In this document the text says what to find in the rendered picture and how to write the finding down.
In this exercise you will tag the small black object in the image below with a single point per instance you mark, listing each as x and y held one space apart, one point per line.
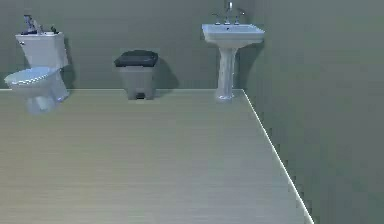
54 30

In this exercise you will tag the grey pedal bin black lid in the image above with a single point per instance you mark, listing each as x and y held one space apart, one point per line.
137 78

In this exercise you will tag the white toilet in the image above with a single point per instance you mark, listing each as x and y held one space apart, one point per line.
41 53

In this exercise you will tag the silver sink faucet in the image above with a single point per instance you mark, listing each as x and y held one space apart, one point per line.
228 13

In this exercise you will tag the white pedestal sink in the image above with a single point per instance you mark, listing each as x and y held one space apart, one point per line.
228 36

